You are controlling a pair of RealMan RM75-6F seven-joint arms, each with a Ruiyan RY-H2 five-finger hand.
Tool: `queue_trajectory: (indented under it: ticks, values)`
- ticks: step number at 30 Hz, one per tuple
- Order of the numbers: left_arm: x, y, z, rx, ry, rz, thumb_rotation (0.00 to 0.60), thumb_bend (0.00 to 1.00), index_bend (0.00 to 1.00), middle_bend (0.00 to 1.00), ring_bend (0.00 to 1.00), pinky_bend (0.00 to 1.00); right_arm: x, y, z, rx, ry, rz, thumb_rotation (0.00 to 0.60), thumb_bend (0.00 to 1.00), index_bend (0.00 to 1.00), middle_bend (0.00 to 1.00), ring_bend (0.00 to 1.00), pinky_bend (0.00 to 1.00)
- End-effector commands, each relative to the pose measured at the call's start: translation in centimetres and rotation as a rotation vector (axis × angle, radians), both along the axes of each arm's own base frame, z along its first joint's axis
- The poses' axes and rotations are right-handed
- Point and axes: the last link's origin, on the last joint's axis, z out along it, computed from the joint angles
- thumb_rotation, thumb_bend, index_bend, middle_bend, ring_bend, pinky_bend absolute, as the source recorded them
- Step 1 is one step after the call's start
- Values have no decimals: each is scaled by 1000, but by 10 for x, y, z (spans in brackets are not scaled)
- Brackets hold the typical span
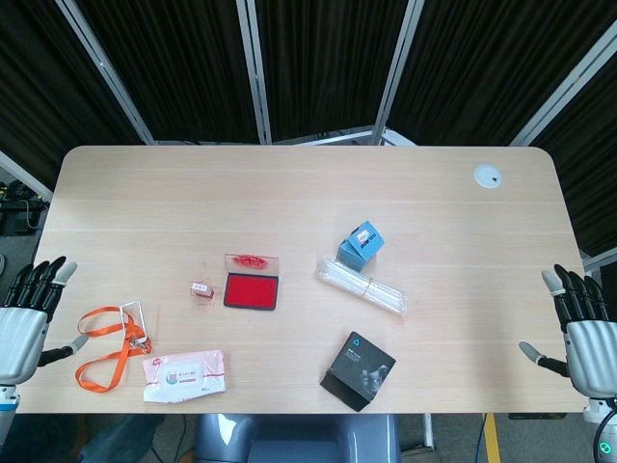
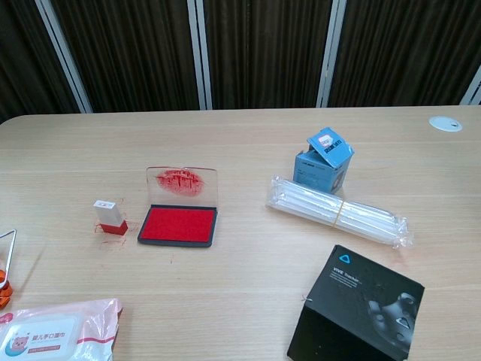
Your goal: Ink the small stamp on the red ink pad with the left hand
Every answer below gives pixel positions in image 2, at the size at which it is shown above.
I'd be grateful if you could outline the pink wet wipes pack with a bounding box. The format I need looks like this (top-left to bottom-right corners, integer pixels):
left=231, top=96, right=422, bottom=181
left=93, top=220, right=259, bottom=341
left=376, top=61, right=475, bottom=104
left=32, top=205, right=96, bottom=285
left=0, top=298, right=124, bottom=361

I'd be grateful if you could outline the white table cable grommet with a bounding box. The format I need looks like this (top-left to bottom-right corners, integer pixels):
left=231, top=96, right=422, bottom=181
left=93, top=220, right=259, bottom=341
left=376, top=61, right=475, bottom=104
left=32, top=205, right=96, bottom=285
left=428, top=116, right=463, bottom=132

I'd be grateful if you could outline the white and red stamp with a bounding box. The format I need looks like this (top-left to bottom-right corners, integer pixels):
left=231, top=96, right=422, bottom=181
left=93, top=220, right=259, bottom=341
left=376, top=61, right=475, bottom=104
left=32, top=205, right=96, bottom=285
left=92, top=199, right=129, bottom=236

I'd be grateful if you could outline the clear inflated air cushion packaging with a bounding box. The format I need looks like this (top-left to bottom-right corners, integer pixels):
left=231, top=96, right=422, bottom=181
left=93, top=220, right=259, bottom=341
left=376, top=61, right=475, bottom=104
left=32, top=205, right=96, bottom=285
left=265, top=174, right=414, bottom=250

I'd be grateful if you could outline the black VIVE tracker box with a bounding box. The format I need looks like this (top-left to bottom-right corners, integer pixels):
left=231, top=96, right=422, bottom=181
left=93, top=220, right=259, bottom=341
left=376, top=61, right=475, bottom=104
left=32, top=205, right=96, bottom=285
left=286, top=244, right=426, bottom=361

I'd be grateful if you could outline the red ink pad with lid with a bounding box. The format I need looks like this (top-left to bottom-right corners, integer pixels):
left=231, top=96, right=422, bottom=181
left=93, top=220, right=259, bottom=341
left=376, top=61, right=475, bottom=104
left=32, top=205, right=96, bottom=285
left=137, top=165, right=219, bottom=248

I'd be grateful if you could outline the orange object with metal frame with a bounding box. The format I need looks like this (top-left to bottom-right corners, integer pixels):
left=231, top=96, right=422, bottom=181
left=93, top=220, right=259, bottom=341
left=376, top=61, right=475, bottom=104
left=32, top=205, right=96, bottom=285
left=0, top=229, right=18, bottom=311

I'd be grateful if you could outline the small blue cardboard box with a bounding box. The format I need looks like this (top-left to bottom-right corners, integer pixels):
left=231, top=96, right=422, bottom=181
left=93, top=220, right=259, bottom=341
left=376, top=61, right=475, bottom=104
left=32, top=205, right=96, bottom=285
left=292, top=126, right=355, bottom=196

